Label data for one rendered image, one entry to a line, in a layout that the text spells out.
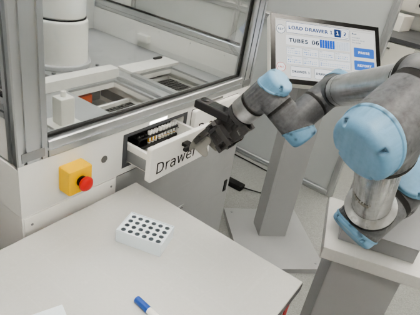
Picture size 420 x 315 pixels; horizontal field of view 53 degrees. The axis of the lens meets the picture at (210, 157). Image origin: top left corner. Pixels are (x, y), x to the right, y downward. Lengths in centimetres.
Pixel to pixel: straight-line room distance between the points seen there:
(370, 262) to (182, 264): 52
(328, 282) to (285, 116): 57
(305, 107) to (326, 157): 186
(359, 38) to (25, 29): 149
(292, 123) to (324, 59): 92
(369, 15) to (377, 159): 203
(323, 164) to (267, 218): 78
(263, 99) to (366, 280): 63
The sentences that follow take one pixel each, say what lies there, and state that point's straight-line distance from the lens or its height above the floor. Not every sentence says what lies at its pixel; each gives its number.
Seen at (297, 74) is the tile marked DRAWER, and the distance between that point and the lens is 184.
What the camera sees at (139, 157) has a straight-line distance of 123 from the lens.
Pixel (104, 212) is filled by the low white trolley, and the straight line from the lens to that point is 120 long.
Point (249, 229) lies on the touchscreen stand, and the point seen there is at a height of 4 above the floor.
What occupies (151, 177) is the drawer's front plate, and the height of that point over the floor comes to 83.
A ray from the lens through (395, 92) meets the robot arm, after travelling 69.
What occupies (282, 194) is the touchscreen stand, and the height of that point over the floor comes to 32.
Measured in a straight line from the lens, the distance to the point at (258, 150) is 314.
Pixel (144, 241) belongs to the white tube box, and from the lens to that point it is 106.
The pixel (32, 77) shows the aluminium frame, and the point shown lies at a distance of 97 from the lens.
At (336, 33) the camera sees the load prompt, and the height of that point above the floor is 116.
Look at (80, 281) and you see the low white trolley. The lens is 101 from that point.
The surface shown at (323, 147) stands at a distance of 289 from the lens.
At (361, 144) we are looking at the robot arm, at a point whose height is 124.
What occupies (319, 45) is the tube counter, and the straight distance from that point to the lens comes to 194.
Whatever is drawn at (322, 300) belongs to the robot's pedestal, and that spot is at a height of 53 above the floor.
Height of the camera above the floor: 149
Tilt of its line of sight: 29 degrees down
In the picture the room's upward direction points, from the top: 10 degrees clockwise
